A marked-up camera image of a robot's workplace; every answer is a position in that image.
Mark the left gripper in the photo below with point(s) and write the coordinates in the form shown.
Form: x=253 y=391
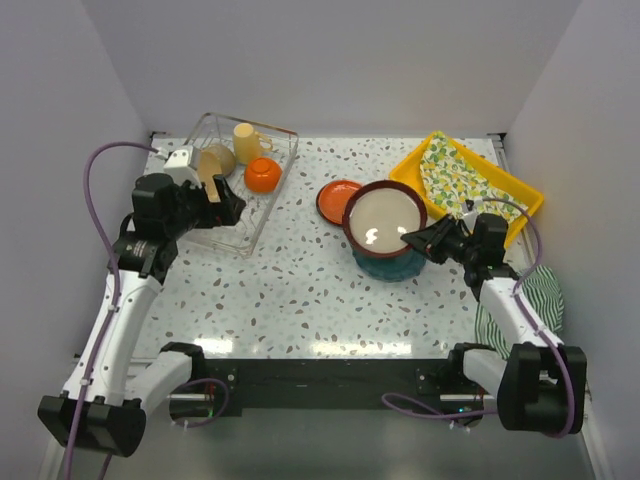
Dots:
x=215 y=214

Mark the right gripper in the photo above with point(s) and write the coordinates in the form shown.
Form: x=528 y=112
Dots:
x=430 y=238

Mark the teal embossed plate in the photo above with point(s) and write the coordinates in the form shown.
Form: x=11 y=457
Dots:
x=392 y=269

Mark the dark brown beige plate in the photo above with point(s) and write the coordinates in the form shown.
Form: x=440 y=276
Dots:
x=378 y=214

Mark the orange ceramic bowl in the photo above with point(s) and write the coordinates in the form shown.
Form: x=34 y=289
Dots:
x=262 y=175

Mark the orange plate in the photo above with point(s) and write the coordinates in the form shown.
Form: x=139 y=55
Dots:
x=335 y=200

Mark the yellow plate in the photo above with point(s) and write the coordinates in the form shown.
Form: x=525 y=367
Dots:
x=208 y=168

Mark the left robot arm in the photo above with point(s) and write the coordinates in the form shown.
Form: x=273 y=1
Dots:
x=100 y=408

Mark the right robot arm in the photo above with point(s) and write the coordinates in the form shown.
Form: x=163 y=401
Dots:
x=541 y=385

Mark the lemon print cloth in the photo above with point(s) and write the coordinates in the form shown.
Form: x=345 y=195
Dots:
x=450 y=180

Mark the beige small plate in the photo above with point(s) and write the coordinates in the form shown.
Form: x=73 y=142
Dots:
x=224 y=157

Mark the yellow plastic tray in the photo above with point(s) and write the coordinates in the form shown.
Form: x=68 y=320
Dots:
x=408 y=172

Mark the yellow ceramic mug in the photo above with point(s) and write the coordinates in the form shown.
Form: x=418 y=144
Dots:
x=250 y=144

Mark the green striped cloth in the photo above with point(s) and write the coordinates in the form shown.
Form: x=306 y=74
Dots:
x=543 y=291

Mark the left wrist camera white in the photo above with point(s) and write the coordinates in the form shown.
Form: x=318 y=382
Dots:
x=181 y=165

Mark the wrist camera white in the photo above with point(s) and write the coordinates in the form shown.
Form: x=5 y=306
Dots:
x=470 y=210
x=181 y=165

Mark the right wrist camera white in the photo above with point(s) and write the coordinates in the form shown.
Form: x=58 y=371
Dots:
x=470 y=210

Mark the chrome wire dish rack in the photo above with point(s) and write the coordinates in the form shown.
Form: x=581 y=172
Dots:
x=242 y=238

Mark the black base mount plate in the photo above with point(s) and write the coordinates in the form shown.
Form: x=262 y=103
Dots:
x=336 y=384

